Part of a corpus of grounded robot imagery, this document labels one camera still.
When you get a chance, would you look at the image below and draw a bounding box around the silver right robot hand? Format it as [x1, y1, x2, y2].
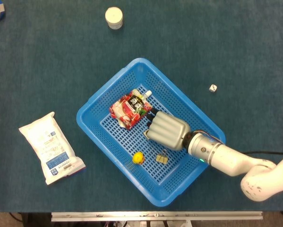
[143, 107, 191, 151]

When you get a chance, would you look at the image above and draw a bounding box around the gold binder clip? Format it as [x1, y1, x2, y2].
[155, 149, 169, 164]

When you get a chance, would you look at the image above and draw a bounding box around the blue perforated plastic basket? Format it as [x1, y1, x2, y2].
[76, 57, 226, 207]

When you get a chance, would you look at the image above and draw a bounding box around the yellow round toy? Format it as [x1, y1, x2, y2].
[132, 151, 146, 165]

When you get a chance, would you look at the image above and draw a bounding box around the red fruit jelly pouch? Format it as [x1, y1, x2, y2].
[109, 88, 153, 130]

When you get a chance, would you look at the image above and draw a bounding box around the teal table cloth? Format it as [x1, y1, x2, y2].
[0, 0, 283, 212]

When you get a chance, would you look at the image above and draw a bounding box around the white snack bag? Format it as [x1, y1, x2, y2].
[18, 111, 86, 185]

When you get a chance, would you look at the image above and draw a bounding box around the white lidded jar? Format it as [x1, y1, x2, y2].
[105, 7, 123, 30]

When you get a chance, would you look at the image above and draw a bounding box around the aluminium rail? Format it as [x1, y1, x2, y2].
[51, 211, 263, 222]

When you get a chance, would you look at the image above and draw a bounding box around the black cable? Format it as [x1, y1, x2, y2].
[244, 150, 283, 156]

